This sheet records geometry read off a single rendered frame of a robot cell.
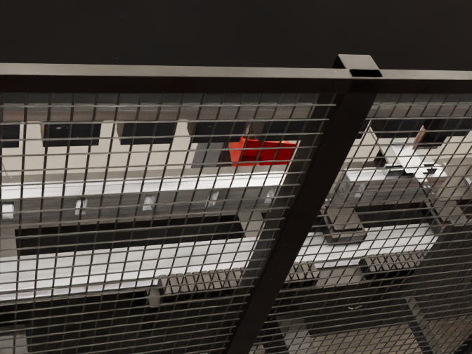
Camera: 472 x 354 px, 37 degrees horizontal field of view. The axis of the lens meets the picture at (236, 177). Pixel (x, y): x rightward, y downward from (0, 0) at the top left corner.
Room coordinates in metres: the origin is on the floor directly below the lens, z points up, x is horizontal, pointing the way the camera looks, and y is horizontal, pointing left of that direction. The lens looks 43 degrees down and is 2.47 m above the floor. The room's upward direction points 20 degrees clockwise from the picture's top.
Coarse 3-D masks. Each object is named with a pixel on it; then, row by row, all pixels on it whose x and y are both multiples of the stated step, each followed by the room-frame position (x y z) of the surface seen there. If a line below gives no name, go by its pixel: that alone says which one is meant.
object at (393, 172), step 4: (388, 164) 1.86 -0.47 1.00; (396, 164) 1.88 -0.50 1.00; (400, 164) 1.88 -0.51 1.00; (424, 164) 1.93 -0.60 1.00; (428, 164) 1.94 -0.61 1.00; (432, 164) 1.95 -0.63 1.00; (428, 168) 1.92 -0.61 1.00; (436, 168) 1.93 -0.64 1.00; (384, 172) 1.85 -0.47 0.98; (392, 172) 1.84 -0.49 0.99; (396, 172) 1.85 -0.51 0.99; (400, 172) 1.86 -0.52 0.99; (404, 172) 1.87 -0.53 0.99; (424, 172) 1.91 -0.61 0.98; (432, 172) 1.93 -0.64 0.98
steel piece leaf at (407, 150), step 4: (392, 148) 1.95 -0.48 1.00; (396, 148) 1.96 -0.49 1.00; (400, 148) 1.97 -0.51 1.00; (404, 148) 1.97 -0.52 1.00; (408, 148) 1.98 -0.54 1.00; (396, 152) 1.94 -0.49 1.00; (404, 152) 1.95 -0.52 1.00; (408, 152) 1.96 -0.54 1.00; (412, 152) 1.97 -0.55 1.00; (400, 160) 1.90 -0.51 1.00; (404, 160) 1.91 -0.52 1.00; (408, 160) 1.92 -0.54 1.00; (412, 160) 1.93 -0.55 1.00; (416, 160) 1.93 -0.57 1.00; (420, 160) 1.94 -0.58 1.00; (404, 164) 1.89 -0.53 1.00; (408, 164) 1.90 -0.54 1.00; (412, 164) 1.90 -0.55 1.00; (416, 164) 1.91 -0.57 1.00
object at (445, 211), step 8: (416, 176) 1.84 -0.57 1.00; (424, 176) 1.86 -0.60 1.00; (424, 184) 1.82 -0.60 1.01; (424, 192) 1.79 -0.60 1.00; (432, 192) 1.79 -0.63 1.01; (432, 200) 1.76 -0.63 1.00; (440, 208) 1.70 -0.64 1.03; (448, 208) 1.71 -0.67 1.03; (456, 208) 1.72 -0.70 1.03; (456, 216) 1.68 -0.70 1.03; (464, 216) 1.70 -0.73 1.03; (440, 224) 1.64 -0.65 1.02; (440, 232) 1.62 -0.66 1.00
